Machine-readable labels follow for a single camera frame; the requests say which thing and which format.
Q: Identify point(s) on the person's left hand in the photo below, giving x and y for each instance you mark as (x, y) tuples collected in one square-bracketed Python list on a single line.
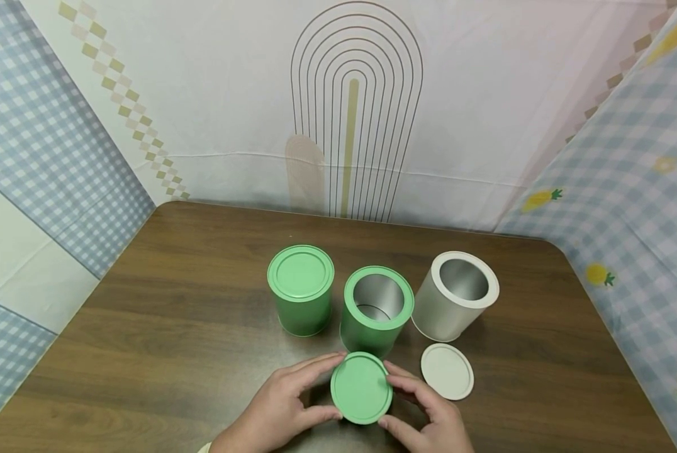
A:
[(270, 412)]

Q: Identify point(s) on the person's right hand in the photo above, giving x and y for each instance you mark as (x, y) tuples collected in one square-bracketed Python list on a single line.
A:
[(437, 421)]

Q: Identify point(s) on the person's right index finger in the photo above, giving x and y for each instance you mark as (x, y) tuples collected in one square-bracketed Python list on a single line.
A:
[(404, 377)]

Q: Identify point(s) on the person's left thumb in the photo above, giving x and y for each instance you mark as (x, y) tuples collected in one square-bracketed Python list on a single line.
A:
[(319, 415)]

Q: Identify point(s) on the person's left index finger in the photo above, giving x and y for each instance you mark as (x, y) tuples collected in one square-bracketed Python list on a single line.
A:
[(316, 365)]

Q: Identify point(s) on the person's right thumb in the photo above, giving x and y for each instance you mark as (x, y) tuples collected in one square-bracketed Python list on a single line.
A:
[(399, 428)]

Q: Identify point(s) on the green round tin lid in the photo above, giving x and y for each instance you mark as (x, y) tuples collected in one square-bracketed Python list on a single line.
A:
[(361, 388)]

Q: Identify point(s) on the person's left forearm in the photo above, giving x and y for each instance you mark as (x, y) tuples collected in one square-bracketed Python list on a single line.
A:
[(205, 448)]

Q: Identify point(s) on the white round tin lid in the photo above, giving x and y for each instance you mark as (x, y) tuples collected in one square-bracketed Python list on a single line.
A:
[(447, 371)]

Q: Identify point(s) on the open green tin can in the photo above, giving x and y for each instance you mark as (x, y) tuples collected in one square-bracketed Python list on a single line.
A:
[(376, 311)]

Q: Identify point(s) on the closed green tin can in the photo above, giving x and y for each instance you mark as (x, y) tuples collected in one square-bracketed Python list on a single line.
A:
[(301, 289)]

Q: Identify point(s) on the open white tin can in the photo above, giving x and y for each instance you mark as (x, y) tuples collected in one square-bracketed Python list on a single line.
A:
[(455, 296)]

